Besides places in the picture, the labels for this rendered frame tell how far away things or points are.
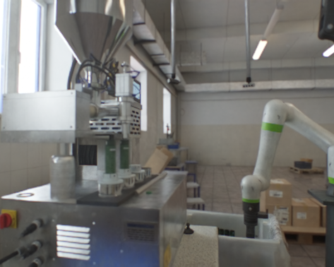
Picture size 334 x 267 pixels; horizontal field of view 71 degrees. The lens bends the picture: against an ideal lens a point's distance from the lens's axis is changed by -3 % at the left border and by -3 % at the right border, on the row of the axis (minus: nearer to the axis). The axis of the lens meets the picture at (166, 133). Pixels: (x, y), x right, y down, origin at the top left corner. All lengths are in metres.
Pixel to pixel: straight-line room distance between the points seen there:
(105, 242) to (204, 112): 10.49
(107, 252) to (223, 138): 10.40
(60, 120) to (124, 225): 0.34
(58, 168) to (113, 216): 0.21
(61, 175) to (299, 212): 2.94
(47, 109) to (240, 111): 10.54
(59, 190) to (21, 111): 0.27
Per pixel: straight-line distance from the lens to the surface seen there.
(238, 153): 11.03
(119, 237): 0.68
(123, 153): 0.80
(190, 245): 1.10
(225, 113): 11.04
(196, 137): 11.00
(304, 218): 3.37
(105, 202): 0.66
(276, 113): 1.44
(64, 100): 0.75
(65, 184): 0.76
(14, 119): 0.86
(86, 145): 1.08
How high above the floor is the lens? 1.20
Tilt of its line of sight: 1 degrees up
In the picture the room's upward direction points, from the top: straight up
